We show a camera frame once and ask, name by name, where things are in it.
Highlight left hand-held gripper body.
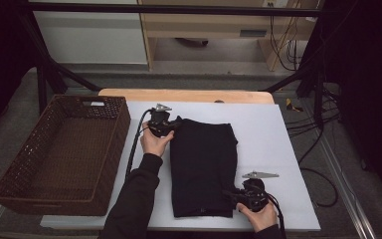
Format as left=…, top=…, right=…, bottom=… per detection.
left=147, top=103, right=177, bottom=138

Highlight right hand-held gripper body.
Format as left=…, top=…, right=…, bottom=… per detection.
left=240, top=171, right=280, bottom=212

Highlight dark shirt with grey trim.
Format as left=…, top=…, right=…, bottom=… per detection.
left=169, top=116, right=239, bottom=219

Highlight brown wicker basket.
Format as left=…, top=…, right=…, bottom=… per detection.
left=0, top=94, right=132, bottom=217

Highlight person's left hand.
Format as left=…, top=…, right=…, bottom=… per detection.
left=139, top=129, right=175, bottom=158

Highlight person's right hand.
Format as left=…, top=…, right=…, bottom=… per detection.
left=236, top=200, right=278, bottom=233

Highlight dark curved object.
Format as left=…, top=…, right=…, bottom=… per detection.
left=174, top=37, right=210, bottom=48

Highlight yellow and black tape piece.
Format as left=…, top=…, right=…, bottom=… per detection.
left=285, top=98, right=304, bottom=113

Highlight light wooden desk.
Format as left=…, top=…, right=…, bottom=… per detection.
left=138, top=0, right=319, bottom=73

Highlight white cabinet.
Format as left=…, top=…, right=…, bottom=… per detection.
left=29, top=0, right=148, bottom=66

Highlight black curtain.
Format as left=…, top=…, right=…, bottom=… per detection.
left=321, top=0, right=382, bottom=210
left=0, top=0, right=44, bottom=140

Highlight right hand-held gripper cable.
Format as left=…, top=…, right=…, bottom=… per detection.
left=267, top=193, right=287, bottom=239

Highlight black looped cable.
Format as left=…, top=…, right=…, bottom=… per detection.
left=299, top=167, right=339, bottom=208

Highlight bundle of black cables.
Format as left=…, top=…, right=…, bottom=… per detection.
left=285, top=89, right=342, bottom=165

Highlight black metal frame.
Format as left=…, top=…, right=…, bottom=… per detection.
left=19, top=1, right=327, bottom=128

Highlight hanging black and yellow cables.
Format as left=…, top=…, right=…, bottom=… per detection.
left=269, top=0, right=304, bottom=73

